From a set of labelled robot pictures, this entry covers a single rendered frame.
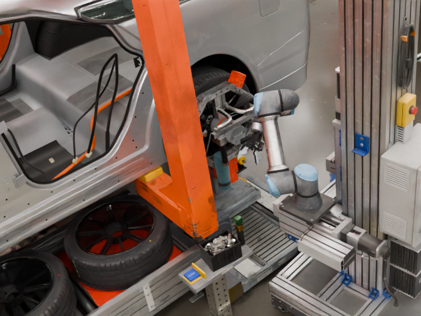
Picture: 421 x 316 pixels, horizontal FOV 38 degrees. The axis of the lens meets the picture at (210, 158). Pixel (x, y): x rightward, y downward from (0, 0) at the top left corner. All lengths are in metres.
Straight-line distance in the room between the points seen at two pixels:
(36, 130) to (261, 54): 1.59
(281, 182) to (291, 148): 2.03
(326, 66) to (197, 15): 2.87
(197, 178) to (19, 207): 0.99
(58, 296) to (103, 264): 0.31
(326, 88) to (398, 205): 3.06
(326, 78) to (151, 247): 3.08
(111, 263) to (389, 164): 1.69
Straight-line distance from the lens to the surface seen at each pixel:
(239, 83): 3.87
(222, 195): 4.35
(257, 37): 4.01
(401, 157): 2.91
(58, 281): 3.65
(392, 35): 2.68
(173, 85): 3.00
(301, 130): 5.34
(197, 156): 3.26
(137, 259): 3.64
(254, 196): 4.43
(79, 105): 4.20
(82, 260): 3.72
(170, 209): 3.68
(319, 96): 5.82
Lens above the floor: 2.94
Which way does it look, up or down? 35 degrees down
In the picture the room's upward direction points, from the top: 10 degrees counter-clockwise
